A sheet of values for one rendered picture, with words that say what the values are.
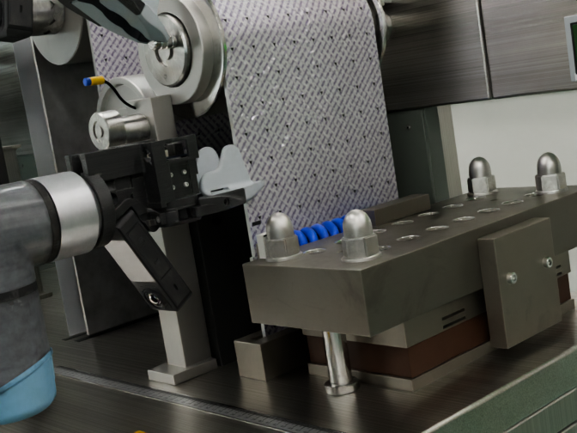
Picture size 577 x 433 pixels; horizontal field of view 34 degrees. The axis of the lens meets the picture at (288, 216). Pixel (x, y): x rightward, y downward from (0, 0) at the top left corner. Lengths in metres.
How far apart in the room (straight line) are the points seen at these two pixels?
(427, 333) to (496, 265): 0.10
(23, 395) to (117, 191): 0.20
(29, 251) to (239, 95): 0.29
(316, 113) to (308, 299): 0.26
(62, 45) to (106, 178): 0.39
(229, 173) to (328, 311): 0.18
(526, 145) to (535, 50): 2.84
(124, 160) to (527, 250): 0.40
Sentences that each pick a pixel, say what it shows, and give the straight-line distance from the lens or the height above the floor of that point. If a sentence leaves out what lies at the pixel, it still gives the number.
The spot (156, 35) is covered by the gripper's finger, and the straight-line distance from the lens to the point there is 0.95.
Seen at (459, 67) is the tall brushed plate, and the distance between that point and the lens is 1.15.
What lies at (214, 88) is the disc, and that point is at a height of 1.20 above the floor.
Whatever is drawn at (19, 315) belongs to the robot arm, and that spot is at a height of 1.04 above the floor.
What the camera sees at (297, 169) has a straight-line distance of 1.01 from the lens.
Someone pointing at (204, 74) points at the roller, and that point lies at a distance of 0.96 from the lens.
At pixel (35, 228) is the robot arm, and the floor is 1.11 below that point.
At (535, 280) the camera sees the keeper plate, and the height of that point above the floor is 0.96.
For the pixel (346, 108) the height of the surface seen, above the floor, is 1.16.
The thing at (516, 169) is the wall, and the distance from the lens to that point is 3.97.
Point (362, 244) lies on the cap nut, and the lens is 0.83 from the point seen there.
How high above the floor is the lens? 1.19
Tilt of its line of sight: 8 degrees down
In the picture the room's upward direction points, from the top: 9 degrees counter-clockwise
